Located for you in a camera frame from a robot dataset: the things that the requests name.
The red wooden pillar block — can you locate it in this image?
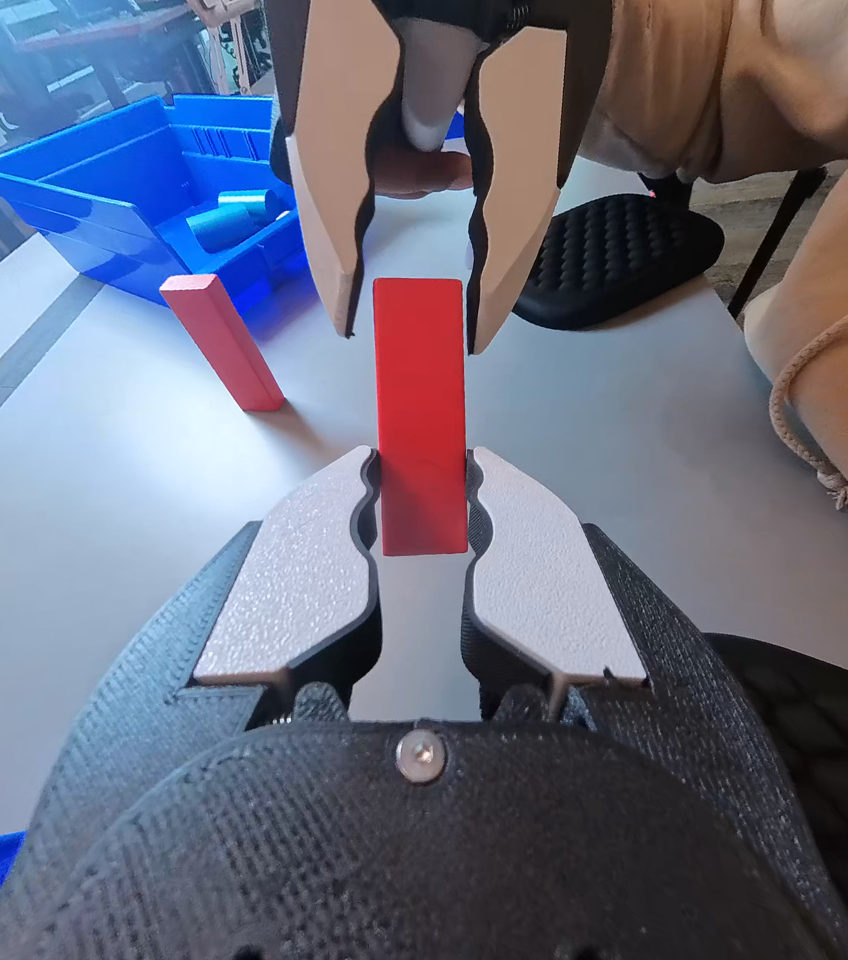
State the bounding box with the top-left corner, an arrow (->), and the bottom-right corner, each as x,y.
373,277 -> 468,558
160,274 -> 286,414

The person's torso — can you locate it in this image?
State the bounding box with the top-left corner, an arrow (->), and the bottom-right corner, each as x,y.
742,97 -> 848,575

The person's right hand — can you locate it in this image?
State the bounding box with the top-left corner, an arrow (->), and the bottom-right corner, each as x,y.
377,144 -> 474,199

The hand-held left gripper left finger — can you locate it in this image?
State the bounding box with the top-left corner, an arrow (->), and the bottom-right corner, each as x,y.
191,445 -> 383,717

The beige hoodie drawstring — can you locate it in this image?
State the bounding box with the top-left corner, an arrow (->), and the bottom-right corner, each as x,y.
769,281 -> 848,511

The blue wooden cylinder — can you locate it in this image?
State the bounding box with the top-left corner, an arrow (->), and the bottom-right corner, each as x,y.
187,206 -> 260,256
217,189 -> 286,222

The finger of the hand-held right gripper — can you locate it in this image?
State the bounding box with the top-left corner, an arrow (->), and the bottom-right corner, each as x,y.
285,0 -> 404,340
463,28 -> 571,357

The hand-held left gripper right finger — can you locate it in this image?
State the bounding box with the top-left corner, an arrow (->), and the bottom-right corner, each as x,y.
461,447 -> 651,720

